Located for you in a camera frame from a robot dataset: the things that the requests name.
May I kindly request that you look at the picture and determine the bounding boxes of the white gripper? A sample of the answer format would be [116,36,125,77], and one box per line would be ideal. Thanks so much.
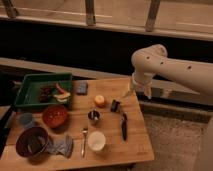
[122,73,152,99]

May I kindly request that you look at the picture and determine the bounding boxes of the yellow red apple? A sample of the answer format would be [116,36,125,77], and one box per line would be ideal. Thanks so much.
[94,95,106,107]

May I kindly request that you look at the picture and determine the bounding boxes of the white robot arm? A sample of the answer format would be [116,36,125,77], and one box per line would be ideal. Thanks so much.
[128,44,213,171]

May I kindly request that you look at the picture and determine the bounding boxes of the red bowl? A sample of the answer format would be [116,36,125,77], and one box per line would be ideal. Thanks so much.
[42,105,68,128]

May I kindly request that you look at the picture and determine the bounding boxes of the dark purple bowl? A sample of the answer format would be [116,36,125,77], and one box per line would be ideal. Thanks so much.
[16,127,49,158]

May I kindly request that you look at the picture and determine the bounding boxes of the small black block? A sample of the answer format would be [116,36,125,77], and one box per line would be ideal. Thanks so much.
[110,100,120,112]

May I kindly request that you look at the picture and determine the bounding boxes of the wooden table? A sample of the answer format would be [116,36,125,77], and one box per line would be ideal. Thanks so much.
[0,78,154,171]

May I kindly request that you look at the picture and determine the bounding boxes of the small metal cup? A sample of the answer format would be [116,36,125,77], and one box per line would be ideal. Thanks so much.
[88,110,100,125]

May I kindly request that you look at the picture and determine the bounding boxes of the blue sponge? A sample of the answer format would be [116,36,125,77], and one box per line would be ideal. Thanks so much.
[76,81,88,95]

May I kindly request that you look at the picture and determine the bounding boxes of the white cup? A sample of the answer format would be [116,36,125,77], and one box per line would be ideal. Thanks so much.
[88,131,106,153]

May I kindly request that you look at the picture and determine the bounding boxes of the green plastic tray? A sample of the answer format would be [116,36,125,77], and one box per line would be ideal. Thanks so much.
[14,73,72,110]

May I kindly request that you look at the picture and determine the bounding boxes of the toy food pieces in tray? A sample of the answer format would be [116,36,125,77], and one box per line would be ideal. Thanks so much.
[39,83,70,103]

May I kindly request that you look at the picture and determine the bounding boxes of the grey blue cloth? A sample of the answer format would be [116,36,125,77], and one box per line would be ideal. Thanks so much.
[46,134,73,158]

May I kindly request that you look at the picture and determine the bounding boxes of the blue plastic cup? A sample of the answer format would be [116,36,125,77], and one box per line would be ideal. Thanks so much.
[18,113,35,129]

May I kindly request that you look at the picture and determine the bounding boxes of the black handled knife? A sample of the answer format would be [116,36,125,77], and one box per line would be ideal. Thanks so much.
[121,113,127,141]

